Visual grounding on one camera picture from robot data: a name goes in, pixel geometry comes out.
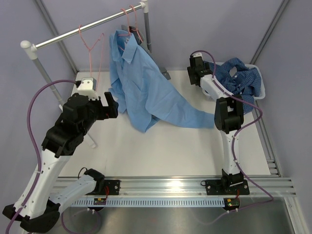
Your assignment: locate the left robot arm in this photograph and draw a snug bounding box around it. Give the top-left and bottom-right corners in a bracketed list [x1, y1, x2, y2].
[2, 92, 118, 233]

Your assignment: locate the light blue shirt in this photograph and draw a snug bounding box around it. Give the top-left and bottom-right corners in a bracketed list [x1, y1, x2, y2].
[109, 30, 214, 133]

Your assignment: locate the white slotted cable duct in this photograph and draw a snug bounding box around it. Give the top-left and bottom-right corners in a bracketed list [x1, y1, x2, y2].
[71, 196, 225, 208]

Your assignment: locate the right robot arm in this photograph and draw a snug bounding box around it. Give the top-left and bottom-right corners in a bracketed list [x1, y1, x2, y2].
[187, 51, 250, 196]

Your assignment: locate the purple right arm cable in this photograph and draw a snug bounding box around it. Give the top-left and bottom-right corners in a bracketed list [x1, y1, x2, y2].
[190, 50, 274, 225]

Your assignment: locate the aluminium mounting rail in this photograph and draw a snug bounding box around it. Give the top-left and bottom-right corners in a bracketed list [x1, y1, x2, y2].
[31, 160, 297, 198]

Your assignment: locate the pink hanger of checkered shirt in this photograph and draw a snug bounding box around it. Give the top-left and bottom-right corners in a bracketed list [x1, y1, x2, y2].
[78, 24, 106, 90]

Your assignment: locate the pink hanger of grey shirt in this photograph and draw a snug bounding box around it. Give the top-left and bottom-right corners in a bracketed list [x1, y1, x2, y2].
[129, 5, 143, 44]

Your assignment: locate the blue checkered shirt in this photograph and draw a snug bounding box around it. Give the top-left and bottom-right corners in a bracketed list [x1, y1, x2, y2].
[204, 57, 262, 115]

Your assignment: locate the metal clothes rack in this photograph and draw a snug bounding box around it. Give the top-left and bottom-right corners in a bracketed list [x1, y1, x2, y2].
[19, 0, 171, 149]

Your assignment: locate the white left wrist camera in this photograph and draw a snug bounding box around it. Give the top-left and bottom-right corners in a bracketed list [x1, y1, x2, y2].
[76, 77, 99, 100]

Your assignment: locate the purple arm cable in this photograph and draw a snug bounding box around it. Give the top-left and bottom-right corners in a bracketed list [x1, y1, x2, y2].
[4, 79, 103, 234]
[190, 50, 274, 225]

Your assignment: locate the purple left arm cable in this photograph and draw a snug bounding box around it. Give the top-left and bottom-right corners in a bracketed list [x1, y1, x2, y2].
[4, 79, 103, 234]

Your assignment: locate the grey shirt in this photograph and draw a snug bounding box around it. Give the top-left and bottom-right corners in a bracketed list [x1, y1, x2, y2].
[119, 25, 152, 57]

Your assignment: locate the white plastic basket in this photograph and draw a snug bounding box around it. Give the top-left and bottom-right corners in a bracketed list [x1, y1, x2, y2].
[202, 62, 266, 102]

